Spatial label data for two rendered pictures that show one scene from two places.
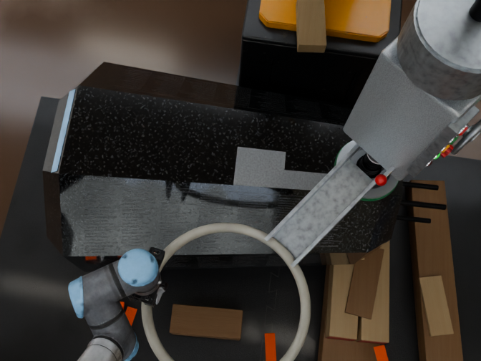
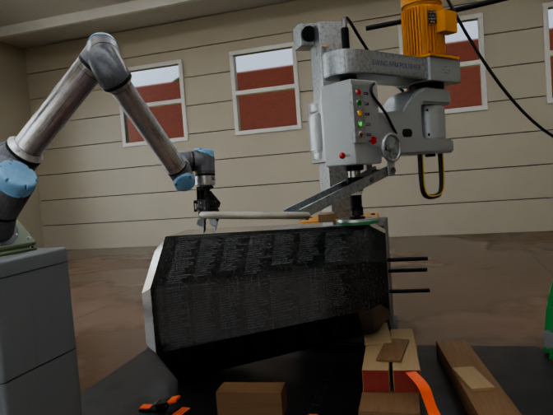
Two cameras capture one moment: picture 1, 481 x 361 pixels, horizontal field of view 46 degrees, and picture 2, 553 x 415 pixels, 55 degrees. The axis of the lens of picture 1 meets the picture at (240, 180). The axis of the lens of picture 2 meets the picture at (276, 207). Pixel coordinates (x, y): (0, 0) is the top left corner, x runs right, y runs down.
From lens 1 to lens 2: 262 cm
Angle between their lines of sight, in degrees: 69
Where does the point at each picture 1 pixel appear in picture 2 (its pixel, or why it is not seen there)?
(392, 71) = (325, 90)
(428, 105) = (341, 88)
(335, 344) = (374, 394)
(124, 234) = (197, 268)
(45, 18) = not seen: hidden behind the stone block
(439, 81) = (334, 62)
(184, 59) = not seen: hidden behind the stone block
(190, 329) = (234, 389)
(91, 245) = (172, 277)
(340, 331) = (372, 367)
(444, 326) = (484, 384)
